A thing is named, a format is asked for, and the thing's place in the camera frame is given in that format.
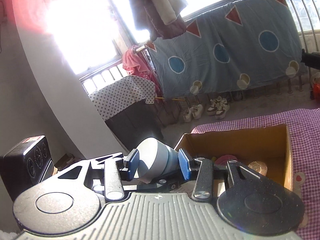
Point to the pink lid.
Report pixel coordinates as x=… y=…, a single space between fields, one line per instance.
x=224 y=159

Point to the black left camera box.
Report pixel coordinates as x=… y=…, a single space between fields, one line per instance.
x=26 y=164

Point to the gold round tin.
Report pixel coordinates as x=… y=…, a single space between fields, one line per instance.
x=259 y=166

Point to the white blue cup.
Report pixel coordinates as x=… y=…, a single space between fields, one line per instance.
x=155 y=160

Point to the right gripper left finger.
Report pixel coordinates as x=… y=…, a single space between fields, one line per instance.
x=129 y=165

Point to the blue patterned quilt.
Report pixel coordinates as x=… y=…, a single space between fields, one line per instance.
x=242 y=45

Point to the purple checkered tablecloth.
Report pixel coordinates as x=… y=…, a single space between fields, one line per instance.
x=303 y=126

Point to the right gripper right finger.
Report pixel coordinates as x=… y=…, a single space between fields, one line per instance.
x=188 y=165

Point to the white brown sneaker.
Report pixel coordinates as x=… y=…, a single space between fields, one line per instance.
x=218 y=107

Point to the pink hanging garment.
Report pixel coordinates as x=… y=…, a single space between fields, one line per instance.
x=135 y=64

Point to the polka dot cloth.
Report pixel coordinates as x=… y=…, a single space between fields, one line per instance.
x=116 y=97

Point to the dark hanging clothes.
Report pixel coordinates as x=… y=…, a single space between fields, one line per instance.
x=162 y=18

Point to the brown cardboard box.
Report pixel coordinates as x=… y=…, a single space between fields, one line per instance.
x=270 y=145

